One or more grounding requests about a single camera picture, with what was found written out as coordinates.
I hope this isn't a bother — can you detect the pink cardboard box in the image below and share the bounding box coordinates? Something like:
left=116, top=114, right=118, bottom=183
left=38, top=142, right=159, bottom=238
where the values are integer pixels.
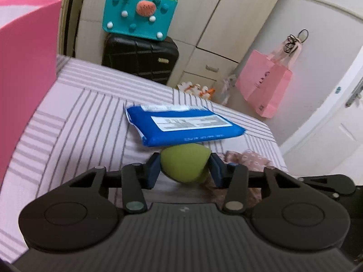
left=1, top=0, right=61, bottom=177

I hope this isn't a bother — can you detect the green soft sponge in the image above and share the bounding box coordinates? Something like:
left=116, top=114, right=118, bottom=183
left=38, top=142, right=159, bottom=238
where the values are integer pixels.
left=160, top=144, right=212, bottom=184

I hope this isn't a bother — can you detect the blue wet wipes pack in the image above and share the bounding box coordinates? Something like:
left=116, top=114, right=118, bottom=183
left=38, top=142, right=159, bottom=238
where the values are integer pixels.
left=125, top=105, right=245, bottom=147

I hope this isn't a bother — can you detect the pink paper bag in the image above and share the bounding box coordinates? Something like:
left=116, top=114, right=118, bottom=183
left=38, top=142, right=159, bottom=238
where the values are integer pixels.
left=236, top=42, right=302, bottom=119

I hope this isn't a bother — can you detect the black suitcase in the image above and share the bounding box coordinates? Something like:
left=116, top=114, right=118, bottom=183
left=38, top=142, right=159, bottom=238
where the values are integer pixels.
left=101, top=34, right=179, bottom=85

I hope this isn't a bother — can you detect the white door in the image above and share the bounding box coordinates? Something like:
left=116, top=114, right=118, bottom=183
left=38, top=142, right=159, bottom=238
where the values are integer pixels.
left=281, top=51, right=362, bottom=185

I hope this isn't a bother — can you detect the pink floral scrunchie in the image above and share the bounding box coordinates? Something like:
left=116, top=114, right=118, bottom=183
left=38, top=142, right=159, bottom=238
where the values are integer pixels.
left=222, top=149, right=272, bottom=172

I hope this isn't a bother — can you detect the striped white tablecloth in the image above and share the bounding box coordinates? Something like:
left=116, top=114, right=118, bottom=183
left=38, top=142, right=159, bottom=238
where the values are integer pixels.
left=1, top=56, right=287, bottom=262

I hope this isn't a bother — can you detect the teal felt handbag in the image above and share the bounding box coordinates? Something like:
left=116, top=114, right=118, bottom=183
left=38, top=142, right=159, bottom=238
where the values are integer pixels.
left=102, top=0, right=178, bottom=41

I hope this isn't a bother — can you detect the silver door handle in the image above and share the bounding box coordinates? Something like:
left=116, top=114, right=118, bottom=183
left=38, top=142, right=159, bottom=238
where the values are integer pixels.
left=345, top=78, right=363, bottom=107

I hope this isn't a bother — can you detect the beige wardrobe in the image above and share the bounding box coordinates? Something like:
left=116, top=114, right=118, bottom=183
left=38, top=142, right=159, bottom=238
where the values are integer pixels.
left=75, top=0, right=277, bottom=87

